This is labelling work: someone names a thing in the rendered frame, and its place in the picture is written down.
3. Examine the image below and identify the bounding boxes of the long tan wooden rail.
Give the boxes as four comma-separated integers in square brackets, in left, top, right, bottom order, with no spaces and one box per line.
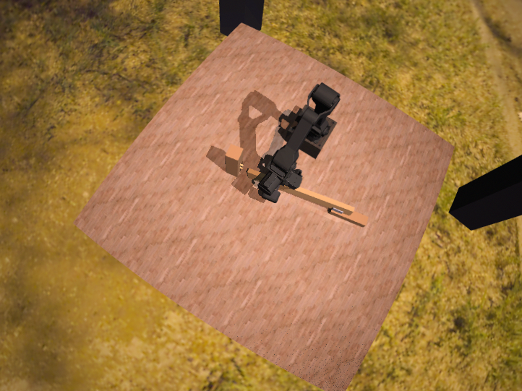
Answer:
[247,168,355,216]

